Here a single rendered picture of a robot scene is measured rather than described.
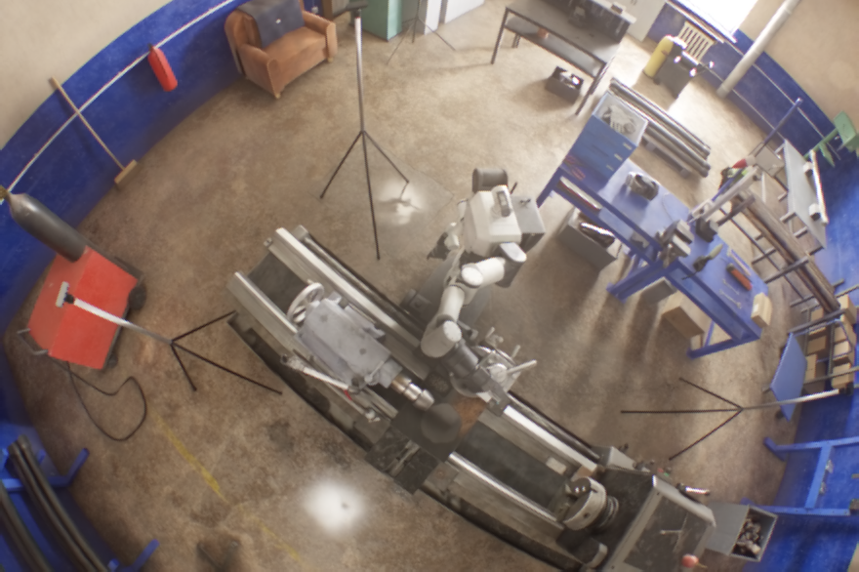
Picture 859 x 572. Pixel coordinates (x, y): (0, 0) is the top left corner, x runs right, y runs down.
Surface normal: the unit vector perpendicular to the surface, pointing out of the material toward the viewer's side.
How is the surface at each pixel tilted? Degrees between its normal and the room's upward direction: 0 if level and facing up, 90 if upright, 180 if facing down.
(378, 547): 0
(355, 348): 0
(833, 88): 90
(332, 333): 0
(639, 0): 90
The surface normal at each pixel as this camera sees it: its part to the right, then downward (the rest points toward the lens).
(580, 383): 0.10, -0.40
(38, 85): 0.79, 0.58
